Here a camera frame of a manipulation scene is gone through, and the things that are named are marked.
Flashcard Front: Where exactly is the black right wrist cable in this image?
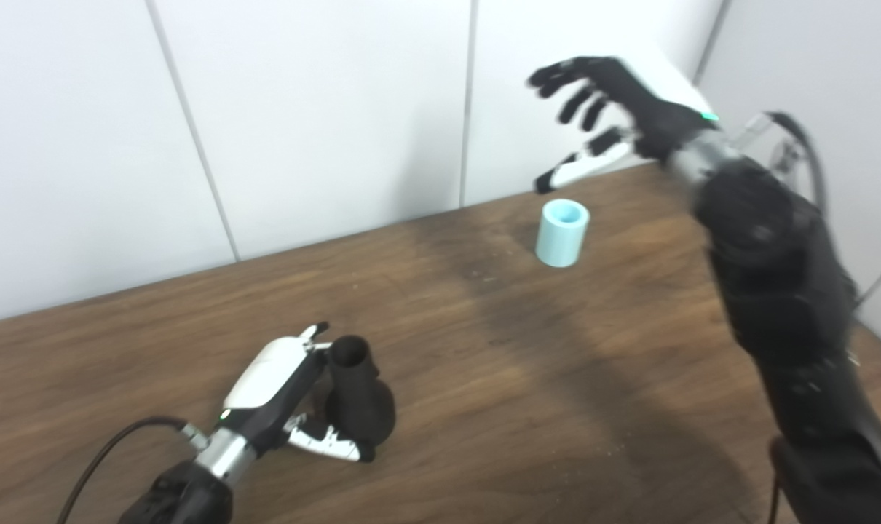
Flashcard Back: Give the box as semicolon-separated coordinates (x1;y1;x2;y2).
732;111;829;524

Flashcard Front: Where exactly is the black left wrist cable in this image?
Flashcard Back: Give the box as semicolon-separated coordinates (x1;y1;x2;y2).
56;416;208;524

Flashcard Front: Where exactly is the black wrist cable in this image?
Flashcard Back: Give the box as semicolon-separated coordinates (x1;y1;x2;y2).
732;111;829;524
56;416;208;524

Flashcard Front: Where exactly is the black flared nozzle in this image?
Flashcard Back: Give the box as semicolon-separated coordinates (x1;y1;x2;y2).
326;336;397;456

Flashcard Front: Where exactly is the white and black right hand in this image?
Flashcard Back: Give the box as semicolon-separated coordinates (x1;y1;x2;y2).
526;55;722;196

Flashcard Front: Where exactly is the light blue cylinder cup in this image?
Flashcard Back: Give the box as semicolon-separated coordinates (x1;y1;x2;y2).
535;199;590;269

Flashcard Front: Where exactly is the white and black left hand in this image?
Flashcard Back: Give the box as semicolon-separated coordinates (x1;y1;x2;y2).
218;322;376;464

